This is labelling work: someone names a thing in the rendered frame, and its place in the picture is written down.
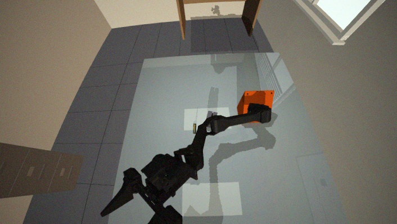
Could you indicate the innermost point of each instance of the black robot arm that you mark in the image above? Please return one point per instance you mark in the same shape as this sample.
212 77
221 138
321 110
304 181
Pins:
155 171

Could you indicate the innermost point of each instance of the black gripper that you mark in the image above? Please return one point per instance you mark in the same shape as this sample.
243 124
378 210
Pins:
133 185

